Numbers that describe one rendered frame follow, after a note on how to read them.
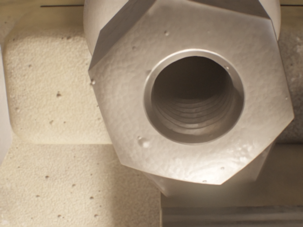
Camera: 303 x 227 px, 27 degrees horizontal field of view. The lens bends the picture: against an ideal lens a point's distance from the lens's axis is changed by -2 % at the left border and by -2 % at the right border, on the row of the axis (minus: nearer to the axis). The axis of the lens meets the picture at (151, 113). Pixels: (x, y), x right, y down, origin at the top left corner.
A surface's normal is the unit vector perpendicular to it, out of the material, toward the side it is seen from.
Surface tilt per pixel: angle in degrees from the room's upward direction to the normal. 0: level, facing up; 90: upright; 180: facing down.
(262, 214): 90
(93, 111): 0
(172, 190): 0
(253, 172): 0
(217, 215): 90
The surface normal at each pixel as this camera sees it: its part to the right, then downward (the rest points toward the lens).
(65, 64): 0.00, 0.39
